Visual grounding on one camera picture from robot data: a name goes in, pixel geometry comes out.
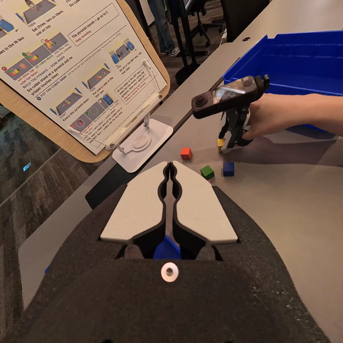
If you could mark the yellow wooden cube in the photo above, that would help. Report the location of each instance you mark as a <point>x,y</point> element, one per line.
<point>220,143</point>

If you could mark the person's right hand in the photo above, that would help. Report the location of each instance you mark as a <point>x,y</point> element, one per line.
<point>273,115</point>

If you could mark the orange wooden cube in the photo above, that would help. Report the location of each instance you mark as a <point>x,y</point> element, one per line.
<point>186,153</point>

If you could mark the blue plastic storage bin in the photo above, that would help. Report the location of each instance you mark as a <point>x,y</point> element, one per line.
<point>294,59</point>
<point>166,250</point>

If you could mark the printed instruction sheet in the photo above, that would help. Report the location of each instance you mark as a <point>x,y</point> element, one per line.
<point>80,67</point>

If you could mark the black office chair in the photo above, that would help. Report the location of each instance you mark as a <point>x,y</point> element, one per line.
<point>206,24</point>
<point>241,16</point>

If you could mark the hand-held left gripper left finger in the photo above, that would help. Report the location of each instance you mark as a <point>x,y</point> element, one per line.
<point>134,214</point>

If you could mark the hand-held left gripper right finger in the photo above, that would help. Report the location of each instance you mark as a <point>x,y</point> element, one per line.
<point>206,214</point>

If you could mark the green wooden cube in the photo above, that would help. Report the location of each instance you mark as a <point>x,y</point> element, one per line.
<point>206,172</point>

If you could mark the small teal floor tag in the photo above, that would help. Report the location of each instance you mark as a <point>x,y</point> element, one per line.
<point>27,168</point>

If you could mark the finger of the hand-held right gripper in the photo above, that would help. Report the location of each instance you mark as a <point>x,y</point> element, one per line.
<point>226,150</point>

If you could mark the dark blue wooden cube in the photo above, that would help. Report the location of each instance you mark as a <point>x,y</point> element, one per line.
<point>228,169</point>

